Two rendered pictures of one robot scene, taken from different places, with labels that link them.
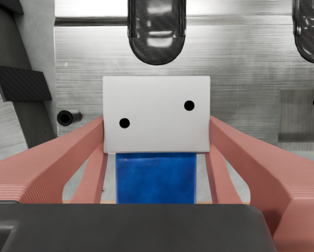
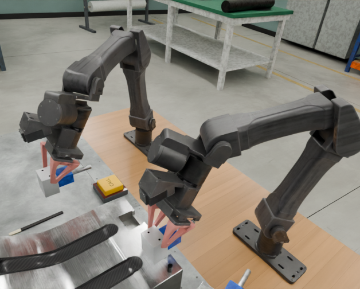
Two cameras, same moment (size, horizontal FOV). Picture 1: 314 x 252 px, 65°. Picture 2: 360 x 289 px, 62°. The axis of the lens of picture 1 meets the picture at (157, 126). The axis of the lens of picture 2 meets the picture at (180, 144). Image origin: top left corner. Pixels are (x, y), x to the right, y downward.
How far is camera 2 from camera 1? 0.58 m
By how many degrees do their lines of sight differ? 55
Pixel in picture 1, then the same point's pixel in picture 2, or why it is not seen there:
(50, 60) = not seen: outside the picture
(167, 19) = (126, 266)
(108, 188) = (194, 275)
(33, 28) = not seen: outside the picture
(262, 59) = (124, 237)
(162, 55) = (137, 260)
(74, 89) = (162, 274)
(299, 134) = (135, 224)
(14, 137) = not seen: outside the picture
